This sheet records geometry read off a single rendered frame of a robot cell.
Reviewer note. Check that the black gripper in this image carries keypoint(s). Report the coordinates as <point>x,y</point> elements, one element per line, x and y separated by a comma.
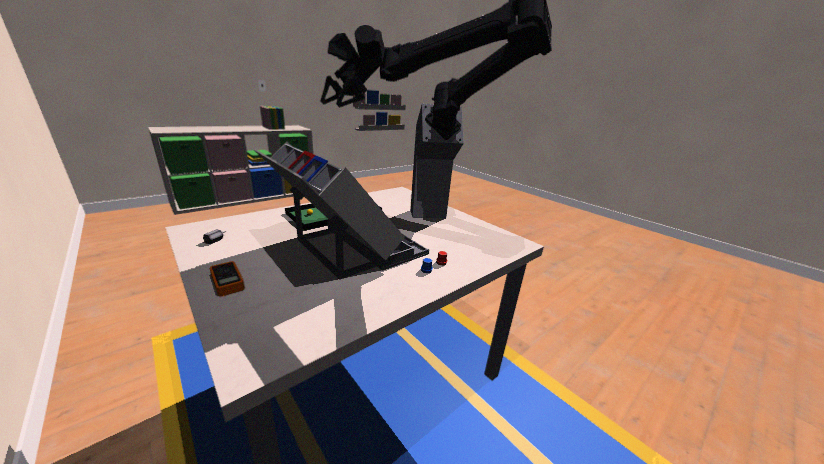
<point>352,84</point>

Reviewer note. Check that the red square band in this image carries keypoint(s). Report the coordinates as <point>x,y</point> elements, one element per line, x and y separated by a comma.
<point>304,153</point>

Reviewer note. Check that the blue square band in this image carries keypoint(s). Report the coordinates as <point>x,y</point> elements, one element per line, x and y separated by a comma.
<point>317,158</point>

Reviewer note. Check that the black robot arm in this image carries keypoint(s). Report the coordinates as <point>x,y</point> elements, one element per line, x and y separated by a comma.
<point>478,32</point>

